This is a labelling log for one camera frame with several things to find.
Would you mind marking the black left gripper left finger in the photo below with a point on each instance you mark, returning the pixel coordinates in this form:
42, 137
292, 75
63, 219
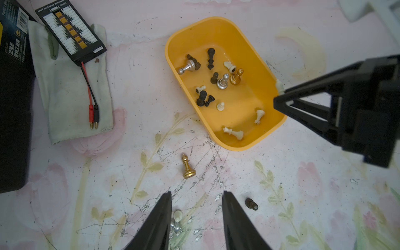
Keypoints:
154, 233

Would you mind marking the silver chess piece lower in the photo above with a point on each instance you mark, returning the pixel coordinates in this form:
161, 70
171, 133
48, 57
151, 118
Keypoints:
223, 82

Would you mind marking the silver chess piece near tray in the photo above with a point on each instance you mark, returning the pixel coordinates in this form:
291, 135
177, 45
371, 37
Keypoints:
190, 66

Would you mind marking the black chess picture card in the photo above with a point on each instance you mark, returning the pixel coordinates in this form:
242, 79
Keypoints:
72, 32

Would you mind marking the clear plastic bag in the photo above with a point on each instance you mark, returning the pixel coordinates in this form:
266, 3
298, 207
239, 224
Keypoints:
63, 89

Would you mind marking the white pawn in tray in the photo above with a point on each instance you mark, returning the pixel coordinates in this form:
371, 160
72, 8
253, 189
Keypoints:
221, 106

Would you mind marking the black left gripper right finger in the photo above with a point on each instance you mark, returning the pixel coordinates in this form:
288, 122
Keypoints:
240, 233

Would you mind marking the white chess piece on table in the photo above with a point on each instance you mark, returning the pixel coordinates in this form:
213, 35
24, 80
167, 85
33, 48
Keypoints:
238, 134

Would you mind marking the black knight chess piece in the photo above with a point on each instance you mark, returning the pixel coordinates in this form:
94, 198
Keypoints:
211, 52

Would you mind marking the yellow plastic storage tray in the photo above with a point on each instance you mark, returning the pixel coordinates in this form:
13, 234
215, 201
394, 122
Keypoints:
229, 85

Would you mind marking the dark pawn right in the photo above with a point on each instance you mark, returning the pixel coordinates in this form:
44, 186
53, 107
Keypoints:
251, 204

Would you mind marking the small black pawn in tray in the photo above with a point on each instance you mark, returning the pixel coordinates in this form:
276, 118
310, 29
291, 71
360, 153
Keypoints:
214, 78

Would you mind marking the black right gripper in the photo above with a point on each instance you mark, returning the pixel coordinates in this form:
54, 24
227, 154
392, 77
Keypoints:
369, 116

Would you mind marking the bronze chess piece left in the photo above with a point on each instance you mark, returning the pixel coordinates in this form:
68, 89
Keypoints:
189, 171

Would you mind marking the silver chess piece left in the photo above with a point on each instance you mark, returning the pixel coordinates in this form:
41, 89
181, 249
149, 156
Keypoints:
176, 219

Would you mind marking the yellow black toolbox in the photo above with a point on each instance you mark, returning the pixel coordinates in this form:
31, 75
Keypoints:
17, 77

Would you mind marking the gold chess piece right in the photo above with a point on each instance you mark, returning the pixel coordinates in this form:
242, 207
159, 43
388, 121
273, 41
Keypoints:
235, 78

